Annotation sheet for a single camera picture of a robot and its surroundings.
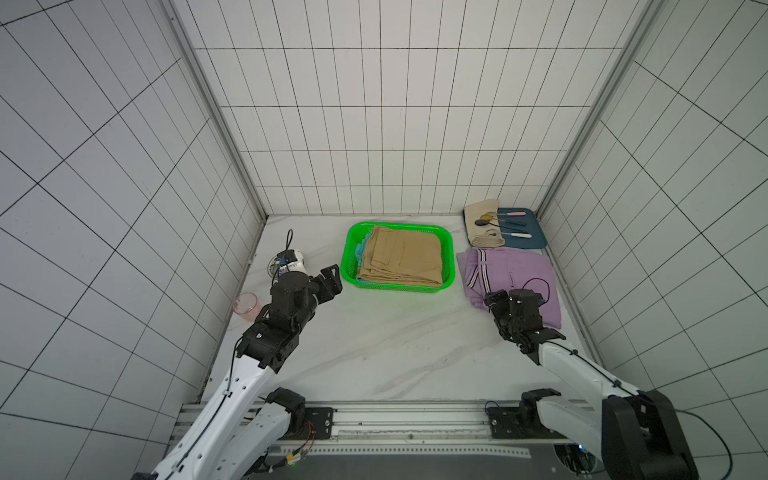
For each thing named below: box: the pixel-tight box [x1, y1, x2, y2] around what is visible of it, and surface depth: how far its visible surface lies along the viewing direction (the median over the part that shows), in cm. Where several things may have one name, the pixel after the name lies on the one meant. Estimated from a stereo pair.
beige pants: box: [360, 225, 443, 287], surface depth 97 cm
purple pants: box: [456, 247, 561, 329], surface depth 102 cm
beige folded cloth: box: [463, 199, 505, 248], surface depth 120 cm
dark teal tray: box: [498, 207, 548, 249], surface depth 117 cm
